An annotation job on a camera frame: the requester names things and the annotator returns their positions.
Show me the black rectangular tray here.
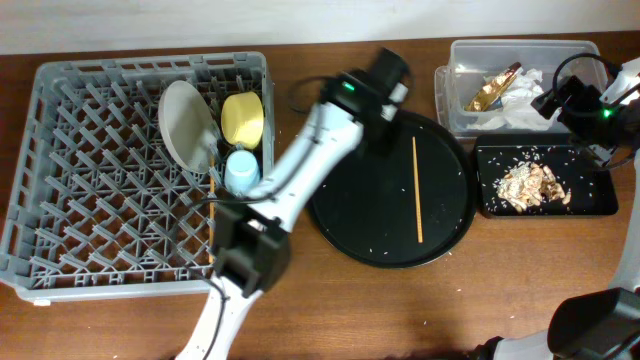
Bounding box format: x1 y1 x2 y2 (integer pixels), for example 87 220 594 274
474 134 618 218

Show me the grey round plate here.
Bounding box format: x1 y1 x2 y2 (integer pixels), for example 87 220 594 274
158 80 219 174

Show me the gold foil wrapper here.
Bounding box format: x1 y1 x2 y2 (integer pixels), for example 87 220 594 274
464 62 522 112

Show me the round black tray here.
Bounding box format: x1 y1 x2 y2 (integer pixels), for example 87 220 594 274
307 111 477 268

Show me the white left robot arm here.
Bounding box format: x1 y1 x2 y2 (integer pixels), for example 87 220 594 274
178 48 413 359

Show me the clear plastic waste bin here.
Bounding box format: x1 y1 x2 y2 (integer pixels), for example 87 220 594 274
434 39 599 140

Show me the crumpled white tissue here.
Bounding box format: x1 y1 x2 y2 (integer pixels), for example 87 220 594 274
466 69 560 131

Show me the grey plastic dishwasher rack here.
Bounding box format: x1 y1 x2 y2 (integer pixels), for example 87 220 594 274
1 52 275 305

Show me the yellow plastic bowl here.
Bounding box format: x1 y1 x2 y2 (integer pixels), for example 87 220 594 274
221 92 265 149

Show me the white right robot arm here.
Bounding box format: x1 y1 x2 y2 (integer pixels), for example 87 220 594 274
458 161 639 345

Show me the wooden chopstick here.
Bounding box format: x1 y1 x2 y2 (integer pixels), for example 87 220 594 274
411 137 424 244
208 155 216 264

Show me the food scraps pile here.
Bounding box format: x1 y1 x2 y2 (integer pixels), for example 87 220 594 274
495 162 572 214

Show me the light blue plastic cup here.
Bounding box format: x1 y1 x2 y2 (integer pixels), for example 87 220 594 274
224 150 260 197

